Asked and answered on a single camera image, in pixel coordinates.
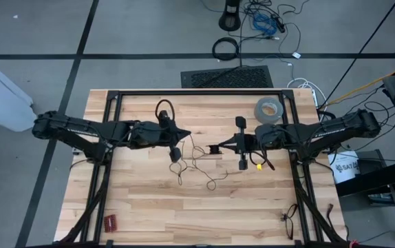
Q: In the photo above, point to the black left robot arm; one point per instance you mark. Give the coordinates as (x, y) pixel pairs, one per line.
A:
(66, 127)

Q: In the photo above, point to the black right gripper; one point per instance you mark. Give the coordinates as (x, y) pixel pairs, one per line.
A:
(245, 143)

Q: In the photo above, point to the red ridged block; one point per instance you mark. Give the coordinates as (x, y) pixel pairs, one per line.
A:
(110, 223)

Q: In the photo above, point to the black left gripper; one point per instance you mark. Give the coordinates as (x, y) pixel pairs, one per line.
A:
(170, 134)

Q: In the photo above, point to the thin black slanted strut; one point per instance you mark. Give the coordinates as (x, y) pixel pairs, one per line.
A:
(361, 51)

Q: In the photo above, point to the grey duct tape roll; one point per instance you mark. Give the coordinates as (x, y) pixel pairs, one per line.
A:
(261, 115)

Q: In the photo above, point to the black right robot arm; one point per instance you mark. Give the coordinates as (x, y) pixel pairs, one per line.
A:
(338, 129)

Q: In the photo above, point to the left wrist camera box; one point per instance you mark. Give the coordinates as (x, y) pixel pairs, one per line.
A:
(147, 134)

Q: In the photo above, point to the white plug adapter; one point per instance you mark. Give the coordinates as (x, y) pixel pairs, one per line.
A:
(296, 55)

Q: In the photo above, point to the black floor mat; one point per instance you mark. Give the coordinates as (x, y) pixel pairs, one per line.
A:
(225, 77)

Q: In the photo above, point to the black aluminium table frame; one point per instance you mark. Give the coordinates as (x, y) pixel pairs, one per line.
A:
(201, 92)

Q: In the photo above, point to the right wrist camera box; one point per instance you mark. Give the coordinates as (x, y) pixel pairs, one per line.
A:
(269, 134)

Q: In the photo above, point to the white power strip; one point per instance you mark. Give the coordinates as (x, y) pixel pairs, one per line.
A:
(314, 98)

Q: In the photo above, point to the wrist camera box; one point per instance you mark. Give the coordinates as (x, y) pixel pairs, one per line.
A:
(269, 134)
(147, 134)

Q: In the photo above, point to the black eyeglasses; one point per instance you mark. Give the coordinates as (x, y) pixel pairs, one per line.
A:
(283, 216)

